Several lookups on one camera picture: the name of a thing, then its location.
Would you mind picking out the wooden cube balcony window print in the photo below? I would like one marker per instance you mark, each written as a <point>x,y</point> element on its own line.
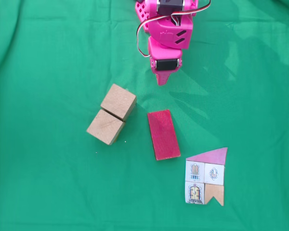
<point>118,101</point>

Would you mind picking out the green cloth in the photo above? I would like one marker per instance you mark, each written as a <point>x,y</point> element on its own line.
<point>38,168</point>

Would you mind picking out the red wooden roof block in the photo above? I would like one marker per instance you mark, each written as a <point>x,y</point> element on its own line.
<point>163,134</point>

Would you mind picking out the wooden cube round window print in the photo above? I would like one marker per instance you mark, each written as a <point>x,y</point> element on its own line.
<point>105,126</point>

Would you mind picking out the paper house picture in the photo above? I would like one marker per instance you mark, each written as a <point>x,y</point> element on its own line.
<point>195,173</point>

